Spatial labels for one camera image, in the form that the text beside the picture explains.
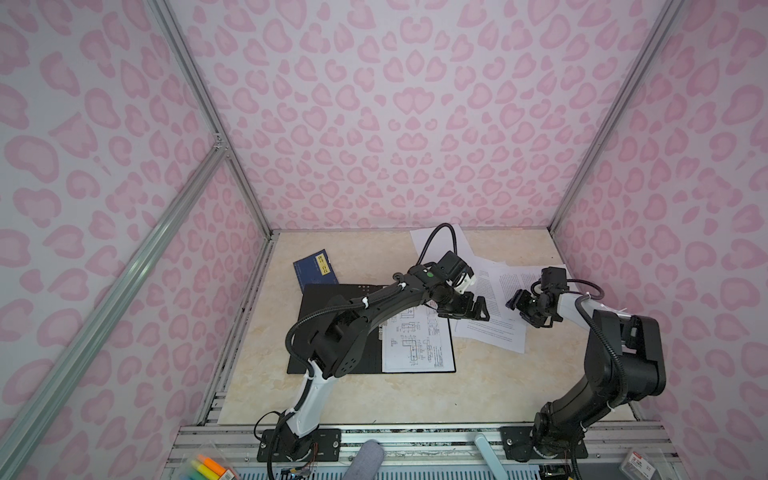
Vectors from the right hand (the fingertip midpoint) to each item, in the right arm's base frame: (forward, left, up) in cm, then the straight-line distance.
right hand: (515, 305), depth 95 cm
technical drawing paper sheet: (-11, +31, -2) cm, 33 cm away
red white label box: (-42, -18, 0) cm, 45 cm away
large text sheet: (+11, +3, -2) cm, 11 cm away
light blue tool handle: (-41, +15, +1) cm, 44 cm away
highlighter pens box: (-43, +81, 0) cm, 92 cm away
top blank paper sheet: (+1, +26, +27) cm, 38 cm away
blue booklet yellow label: (+14, +67, -1) cm, 69 cm away
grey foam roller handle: (-42, +43, +1) cm, 61 cm away
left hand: (-9, +15, +10) cm, 20 cm away
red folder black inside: (-29, +42, +29) cm, 58 cm away
